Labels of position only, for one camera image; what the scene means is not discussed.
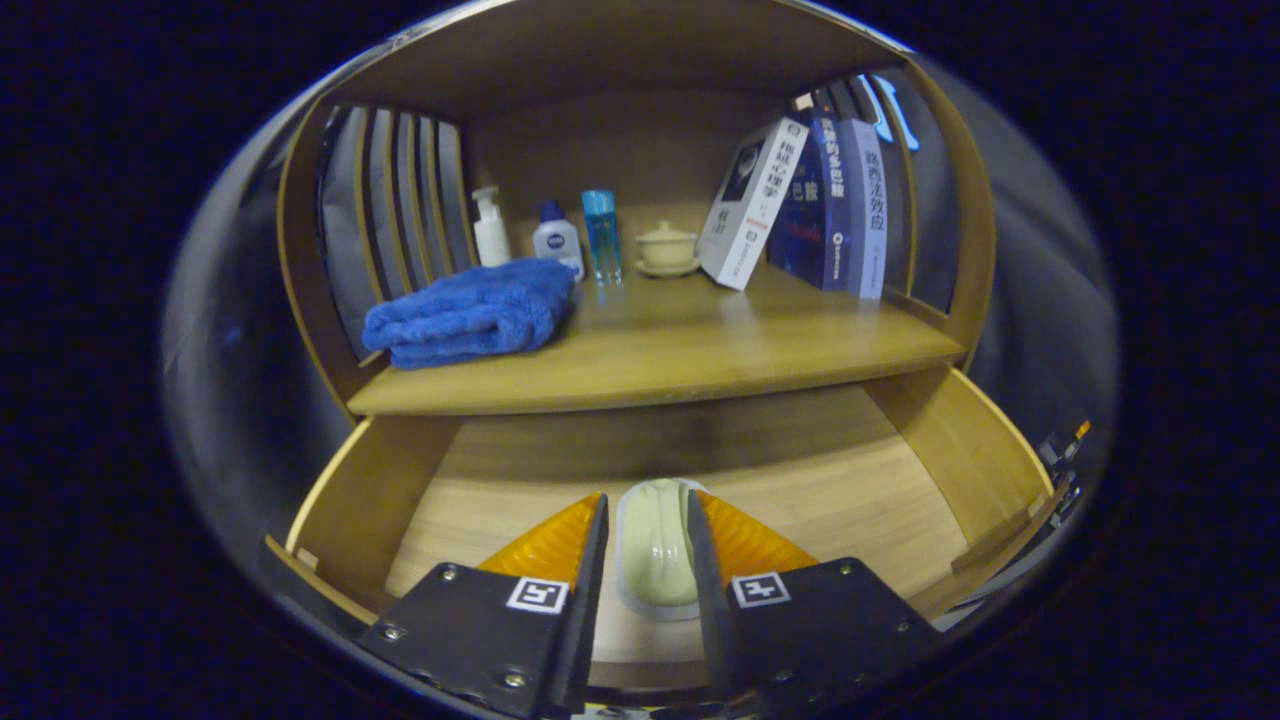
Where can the wooden countertop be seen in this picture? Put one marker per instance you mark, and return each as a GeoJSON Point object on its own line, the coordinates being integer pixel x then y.
{"type": "Point", "coordinates": [680, 340]}

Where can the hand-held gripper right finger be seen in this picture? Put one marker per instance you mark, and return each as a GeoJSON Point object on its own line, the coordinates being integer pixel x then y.
{"type": "Point", "coordinates": [800, 630]}

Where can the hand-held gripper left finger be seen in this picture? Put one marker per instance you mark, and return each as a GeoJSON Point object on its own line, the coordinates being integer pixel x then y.
{"type": "Point", "coordinates": [490, 630]}

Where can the beige lidded tea cup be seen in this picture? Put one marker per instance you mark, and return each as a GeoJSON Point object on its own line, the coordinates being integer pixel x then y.
{"type": "Point", "coordinates": [667, 248]}

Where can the white pump bottle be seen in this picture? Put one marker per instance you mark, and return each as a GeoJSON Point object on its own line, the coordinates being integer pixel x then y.
{"type": "Point", "coordinates": [491, 235]}

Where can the dark blue book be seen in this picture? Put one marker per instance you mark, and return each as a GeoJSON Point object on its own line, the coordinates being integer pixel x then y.
{"type": "Point", "coordinates": [815, 210]}

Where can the white bottle with blue cap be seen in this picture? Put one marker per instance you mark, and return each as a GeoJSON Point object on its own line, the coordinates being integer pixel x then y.
{"type": "Point", "coordinates": [557, 245]}

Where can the black backdrop cloth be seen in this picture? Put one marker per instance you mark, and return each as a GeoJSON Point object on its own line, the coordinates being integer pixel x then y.
{"type": "Point", "coordinates": [1040, 300]}

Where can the clear blue bottle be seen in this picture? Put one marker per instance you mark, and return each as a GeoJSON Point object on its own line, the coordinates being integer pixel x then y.
{"type": "Point", "coordinates": [602, 235]}

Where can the blue folded towel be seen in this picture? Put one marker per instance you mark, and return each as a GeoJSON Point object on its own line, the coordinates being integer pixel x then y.
{"type": "Point", "coordinates": [470, 315]}

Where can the pale blue book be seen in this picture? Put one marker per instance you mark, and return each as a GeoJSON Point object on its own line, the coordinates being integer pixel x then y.
{"type": "Point", "coordinates": [866, 210]}

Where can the wooden cabinet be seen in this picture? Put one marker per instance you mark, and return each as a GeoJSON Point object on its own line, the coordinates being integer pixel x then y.
{"type": "Point", "coordinates": [600, 50]}

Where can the white book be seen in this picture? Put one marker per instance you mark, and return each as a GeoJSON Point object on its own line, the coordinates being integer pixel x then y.
{"type": "Point", "coordinates": [750, 205]}

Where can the wooden drawer with black knob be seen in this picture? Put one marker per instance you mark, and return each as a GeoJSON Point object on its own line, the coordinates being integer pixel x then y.
{"type": "Point", "coordinates": [820, 470]}

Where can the black equipment with orange clip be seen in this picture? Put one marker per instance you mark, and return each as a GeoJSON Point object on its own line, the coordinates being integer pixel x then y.
{"type": "Point", "coordinates": [1062, 460]}

